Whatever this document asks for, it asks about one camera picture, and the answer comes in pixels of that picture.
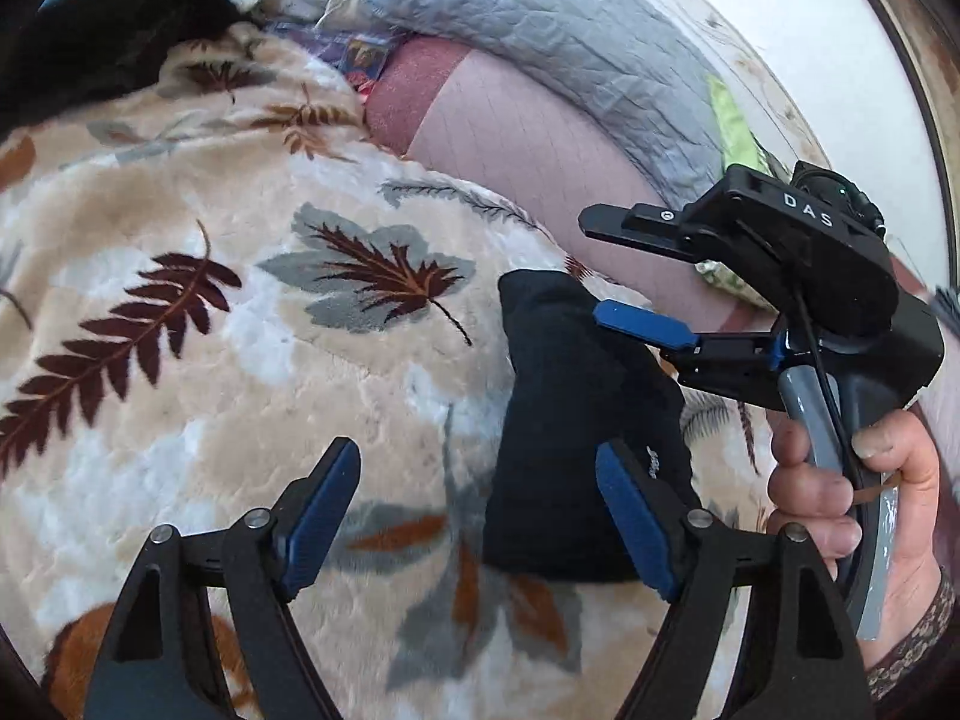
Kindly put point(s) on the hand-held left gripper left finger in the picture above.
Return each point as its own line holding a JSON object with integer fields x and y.
{"x": 319, "y": 517}

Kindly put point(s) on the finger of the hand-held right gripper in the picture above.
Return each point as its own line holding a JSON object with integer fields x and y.
{"x": 637, "y": 229}
{"x": 645, "y": 326}

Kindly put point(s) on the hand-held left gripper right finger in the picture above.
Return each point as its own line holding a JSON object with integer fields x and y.
{"x": 637, "y": 525}

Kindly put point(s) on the black pants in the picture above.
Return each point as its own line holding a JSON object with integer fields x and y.
{"x": 555, "y": 405}

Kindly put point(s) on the person's right forearm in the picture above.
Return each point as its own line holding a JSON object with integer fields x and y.
{"x": 915, "y": 645}

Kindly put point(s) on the person's right hand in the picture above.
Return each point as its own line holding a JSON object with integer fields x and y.
{"x": 814, "y": 495}

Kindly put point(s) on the green patterned blanket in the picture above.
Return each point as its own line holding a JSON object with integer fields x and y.
{"x": 731, "y": 120}

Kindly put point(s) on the leaf print fleece blanket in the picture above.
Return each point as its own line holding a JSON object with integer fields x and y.
{"x": 225, "y": 390}

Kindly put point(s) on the grey quilted blanket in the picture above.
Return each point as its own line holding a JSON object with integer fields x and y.
{"x": 562, "y": 22}

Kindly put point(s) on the colourful printed cloth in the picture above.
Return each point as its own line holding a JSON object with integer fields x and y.
{"x": 352, "y": 56}

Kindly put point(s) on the black cloth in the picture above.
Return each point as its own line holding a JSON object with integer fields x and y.
{"x": 112, "y": 37}

